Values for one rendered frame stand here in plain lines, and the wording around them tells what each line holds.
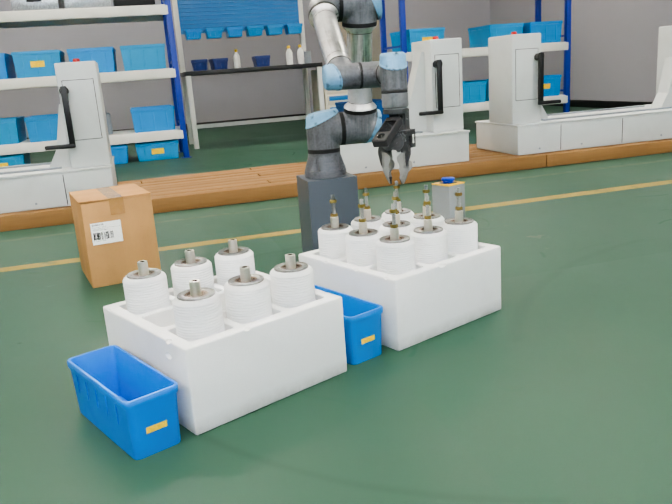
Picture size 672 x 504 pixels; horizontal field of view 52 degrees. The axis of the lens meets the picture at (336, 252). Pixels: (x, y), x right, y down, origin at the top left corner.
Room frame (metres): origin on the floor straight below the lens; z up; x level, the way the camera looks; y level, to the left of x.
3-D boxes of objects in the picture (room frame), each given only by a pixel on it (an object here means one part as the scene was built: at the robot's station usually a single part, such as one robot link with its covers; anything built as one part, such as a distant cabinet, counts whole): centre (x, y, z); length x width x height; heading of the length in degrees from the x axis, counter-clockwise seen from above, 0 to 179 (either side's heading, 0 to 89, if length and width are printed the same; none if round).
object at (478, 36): (7.42, -1.80, 0.89); 0.50 x 0.38 x 0.21; 14
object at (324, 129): (2.48, 0.01, 0.47); 0.13 x 0.12 x 0.14; 99
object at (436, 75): (4.32, -0.38, 0.45); 0.82 x 0.57 x 0.74; 105
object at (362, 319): (1.62, 0.03, 0.06); 0.30 x 0.11 x 0.12; 38
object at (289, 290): (1.46, 0.10, 0.16); 0.10 x 0.10 x 0.18
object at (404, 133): (1.99, -0.20, 0.49); 0.09 x 0.08 x 0.12; 147
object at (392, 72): (1.99, -0.20, 0.65); 0.09 x 0.08 x 0.11; 9
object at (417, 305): (1.81, -0.17, 0.09); 0.39 x 0.39 x 0.18; 38
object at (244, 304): (1.38, 0.19, 0.16); 0.10 x 0.10 x 0.18
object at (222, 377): (1.47, 0.27, 0.09); 0.39 x 0.39 x 0.18; 39
